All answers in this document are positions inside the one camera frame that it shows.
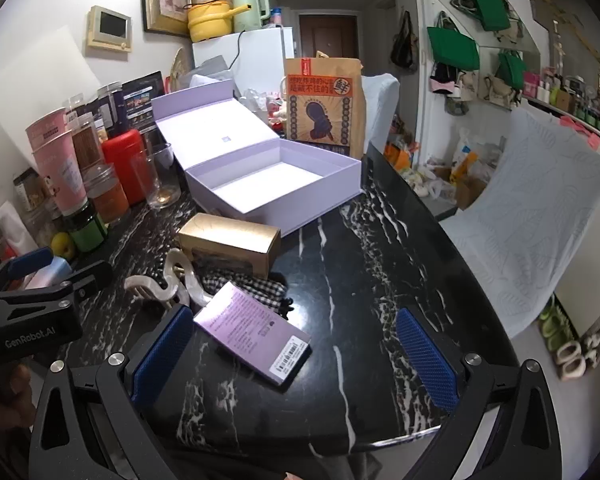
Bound pink paper cup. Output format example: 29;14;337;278
25;107;74;151
32;136;89;211

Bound green slippers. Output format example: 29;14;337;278
537;305;576;342

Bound small purple box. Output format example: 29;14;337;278
192;281;313;392

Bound printed brown paper bag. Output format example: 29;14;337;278
281;50;366;158

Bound pink cloth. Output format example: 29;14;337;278
560;116;600;150

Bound red canister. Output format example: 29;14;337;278
101;129;148;206

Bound green tote bag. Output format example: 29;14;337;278
426;26;481;71

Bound clear wavy hair clip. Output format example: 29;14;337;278
162;249;213;311

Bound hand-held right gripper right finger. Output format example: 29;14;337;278
395;306;573;480

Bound white refrigerator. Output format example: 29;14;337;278
191;26;296;96

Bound clear lid jar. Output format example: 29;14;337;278
62;96;89;126

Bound pale blue roll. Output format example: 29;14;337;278
27;255;76;289

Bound orange bag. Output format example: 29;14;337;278
385;142;413;171

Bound wall intercom panel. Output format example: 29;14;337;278
86;5;132;53

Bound white plastic bag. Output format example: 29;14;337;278
450;127;501;181

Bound person's left hand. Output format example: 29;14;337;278
0;360;37;428

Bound woven round mat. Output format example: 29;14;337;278
170;47;193;93

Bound grey paper bag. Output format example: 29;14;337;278
190;55;231;91

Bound row of bottles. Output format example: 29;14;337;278
522;67;600;141

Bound clear glass cup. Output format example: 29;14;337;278
130;142;182;210

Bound orange-filled glass jar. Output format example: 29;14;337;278
82;162;131;226

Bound purple gift box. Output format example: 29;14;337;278
151;80;363;237

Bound yellow pot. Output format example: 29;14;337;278
186;1;253;43

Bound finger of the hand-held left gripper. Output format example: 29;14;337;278
0;246;57;301
0;260;115;312

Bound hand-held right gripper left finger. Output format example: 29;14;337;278
28;304;196;480

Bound brown-filled spice jar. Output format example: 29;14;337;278
70;112;104;167

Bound dark jar silver lid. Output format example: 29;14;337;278
97;82;127;138

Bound black white gingham scrunchie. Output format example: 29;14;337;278
200;270;293;318

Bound white slippers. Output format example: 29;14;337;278
555;337;600;380

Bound gold cardboard box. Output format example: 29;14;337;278
176;212;282;279

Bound small labelled jar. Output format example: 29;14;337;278
12;167;46;213

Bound black display card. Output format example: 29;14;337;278
122;71;166;133

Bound pale green kettle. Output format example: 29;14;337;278
232;0;271;33

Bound yellow fruit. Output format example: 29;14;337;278
50;232;76;261

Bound black cable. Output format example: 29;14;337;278
228;30;247;83

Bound open brown carton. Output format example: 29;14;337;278
455;175;488;211

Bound white tube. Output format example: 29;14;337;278
0;202;38;256

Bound brown door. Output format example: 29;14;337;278
299;12;358;73

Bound green glass jar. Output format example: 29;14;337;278
62;200;108;253

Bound dark hanging bag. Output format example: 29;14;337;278
391;10;420;73

